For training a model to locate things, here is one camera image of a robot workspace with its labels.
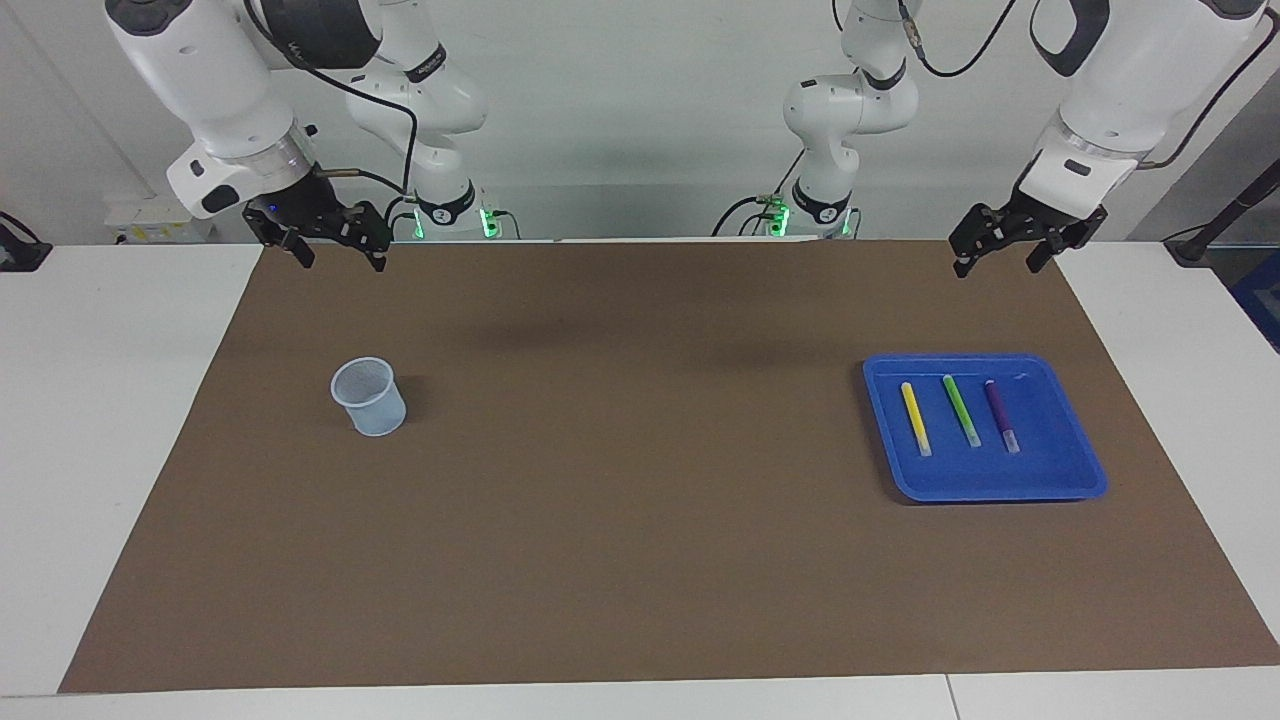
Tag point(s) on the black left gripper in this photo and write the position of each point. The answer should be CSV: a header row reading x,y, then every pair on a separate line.
x,y
1050,215

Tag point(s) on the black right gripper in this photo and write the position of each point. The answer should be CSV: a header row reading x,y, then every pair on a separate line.
x,y
300,210

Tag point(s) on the purple pen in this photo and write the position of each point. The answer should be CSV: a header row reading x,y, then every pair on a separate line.
x,y
1001,415

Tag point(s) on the green pen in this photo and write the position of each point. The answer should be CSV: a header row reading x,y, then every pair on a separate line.
x,y
960,410

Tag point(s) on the yellow pen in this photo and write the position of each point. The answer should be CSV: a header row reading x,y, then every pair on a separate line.
x,y
915,420

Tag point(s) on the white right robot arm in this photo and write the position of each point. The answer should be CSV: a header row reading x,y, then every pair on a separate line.
x,y
220,90

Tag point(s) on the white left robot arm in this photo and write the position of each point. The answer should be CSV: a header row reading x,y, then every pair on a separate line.
x,y
1130,90

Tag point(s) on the blue plastic tray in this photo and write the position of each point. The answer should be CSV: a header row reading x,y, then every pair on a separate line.
x,y
1020,470

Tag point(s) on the white power strip box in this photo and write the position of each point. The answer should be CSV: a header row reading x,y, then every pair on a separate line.
x,y
150,215

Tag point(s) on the clear plastic cup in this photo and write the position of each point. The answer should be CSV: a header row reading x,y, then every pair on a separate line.
x,y
375,410

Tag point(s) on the black stand pole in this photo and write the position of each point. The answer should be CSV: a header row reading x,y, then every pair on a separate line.
x,y
1225,215

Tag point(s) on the blue box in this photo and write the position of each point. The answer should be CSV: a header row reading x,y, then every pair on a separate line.
x,y
1262,300

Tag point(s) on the brown table mat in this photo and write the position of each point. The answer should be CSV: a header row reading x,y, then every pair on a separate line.
x,y
600,550

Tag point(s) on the black clamp mount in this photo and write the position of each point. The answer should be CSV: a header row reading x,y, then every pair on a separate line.
x,y
20,250

